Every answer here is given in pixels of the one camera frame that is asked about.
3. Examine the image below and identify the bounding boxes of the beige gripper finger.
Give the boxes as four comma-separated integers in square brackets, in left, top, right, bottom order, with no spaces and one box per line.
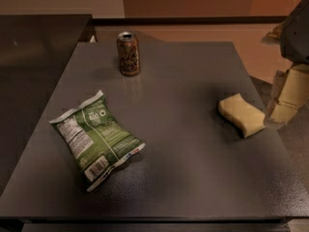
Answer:
[269,71,287,110]
[264,64,309,127]

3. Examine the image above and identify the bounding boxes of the yellow sponge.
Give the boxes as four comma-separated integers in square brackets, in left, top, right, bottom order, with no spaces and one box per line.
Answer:
[218,94,265,138]

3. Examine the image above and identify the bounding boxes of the orange soda can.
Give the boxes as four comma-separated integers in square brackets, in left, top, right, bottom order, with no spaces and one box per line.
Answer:
[117,31,140,76]

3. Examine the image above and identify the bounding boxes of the green chip bag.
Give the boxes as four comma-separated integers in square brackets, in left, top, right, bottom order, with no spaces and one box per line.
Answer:
[50,91,145,192]

